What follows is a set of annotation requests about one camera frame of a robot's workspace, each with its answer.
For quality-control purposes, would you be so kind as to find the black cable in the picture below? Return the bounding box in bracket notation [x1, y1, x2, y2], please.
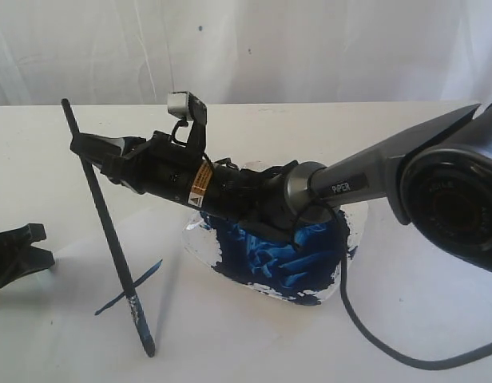
[201, 155, 492, 372]

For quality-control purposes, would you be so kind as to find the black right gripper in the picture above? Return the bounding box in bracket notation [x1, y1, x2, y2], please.
[70, 132, 294, 242]

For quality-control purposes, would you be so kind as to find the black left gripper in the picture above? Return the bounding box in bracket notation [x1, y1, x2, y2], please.
[0, 223, 55, 289]

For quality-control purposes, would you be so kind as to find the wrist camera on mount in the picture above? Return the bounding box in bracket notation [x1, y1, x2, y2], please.
[167, 91, 207, 154]

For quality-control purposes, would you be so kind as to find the clear plate with blue paint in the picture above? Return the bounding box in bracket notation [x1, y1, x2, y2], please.
[181, 159, 369, 307]

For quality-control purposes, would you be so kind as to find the white paper sheet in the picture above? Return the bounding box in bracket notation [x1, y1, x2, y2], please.
[27, 207, 277, 382]

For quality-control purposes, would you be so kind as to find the white backdrop cloth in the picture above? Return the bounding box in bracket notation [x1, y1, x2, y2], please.
[0, 1, 492, 105]

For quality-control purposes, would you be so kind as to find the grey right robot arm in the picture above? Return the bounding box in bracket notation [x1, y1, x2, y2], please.
[70, 92, 492, 272]

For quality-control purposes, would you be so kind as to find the black paintbrush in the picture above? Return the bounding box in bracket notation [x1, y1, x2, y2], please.
[61, 98, 156, 358]

